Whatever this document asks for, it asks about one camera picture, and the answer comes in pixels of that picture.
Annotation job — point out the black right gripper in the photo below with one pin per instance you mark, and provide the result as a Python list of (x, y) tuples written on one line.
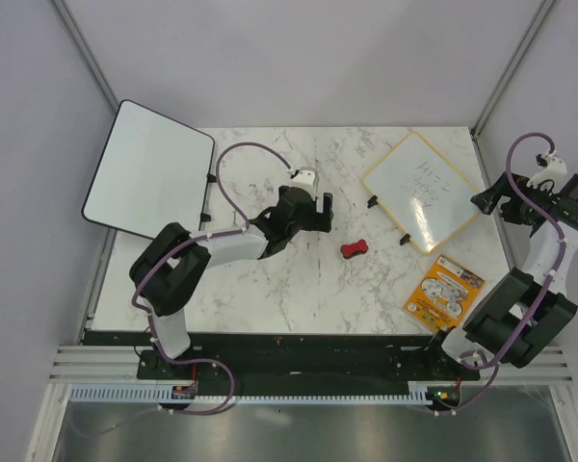
[(502, 187)]

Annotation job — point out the yellow framed small whiteboard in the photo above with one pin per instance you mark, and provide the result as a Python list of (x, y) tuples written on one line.
[(427, 197)]

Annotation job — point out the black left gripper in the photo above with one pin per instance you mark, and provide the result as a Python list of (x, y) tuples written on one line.
[(321, 221)]

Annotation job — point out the large black framed whiteboard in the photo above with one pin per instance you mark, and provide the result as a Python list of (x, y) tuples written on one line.
[(153, 170)]

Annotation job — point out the white slotted cable duct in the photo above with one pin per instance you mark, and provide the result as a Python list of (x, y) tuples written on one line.
[(174, 394)]

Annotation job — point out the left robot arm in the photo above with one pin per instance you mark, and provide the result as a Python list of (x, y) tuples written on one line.
[(167, 273)]

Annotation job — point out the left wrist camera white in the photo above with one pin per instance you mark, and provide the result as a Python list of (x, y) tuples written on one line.
[(307, 179)]

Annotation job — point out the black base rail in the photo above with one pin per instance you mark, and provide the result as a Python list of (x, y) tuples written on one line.
[(292, 363)]

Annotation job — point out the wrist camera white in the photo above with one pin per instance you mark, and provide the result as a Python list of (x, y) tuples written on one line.
[(552, 169), (307, 179)]

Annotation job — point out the aluminium frame rail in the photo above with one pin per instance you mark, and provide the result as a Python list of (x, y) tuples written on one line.
[(119, 364)]

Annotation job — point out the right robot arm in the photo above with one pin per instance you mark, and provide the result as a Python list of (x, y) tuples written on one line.
[(529, 307)]

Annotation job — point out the red bone-shaped eraser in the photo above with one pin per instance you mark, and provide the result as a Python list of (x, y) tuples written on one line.
[(349, 251)]

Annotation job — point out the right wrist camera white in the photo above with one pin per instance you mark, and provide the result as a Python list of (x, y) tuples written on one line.
[(552, 169)]

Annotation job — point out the orange printed packet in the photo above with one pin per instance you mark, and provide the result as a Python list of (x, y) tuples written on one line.
[(445, 295)]

